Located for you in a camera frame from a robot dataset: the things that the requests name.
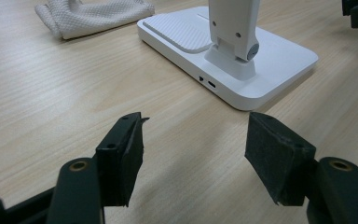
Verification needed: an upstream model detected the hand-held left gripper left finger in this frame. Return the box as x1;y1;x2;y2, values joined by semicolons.
94;111;150;208

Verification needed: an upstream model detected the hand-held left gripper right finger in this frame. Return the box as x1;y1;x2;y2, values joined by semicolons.
244;111;318;207

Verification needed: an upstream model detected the white desk lamp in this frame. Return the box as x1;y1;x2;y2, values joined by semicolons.
136;0;320;112

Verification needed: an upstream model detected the white knitted cloth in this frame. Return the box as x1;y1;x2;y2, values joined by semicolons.
34;0;156;40

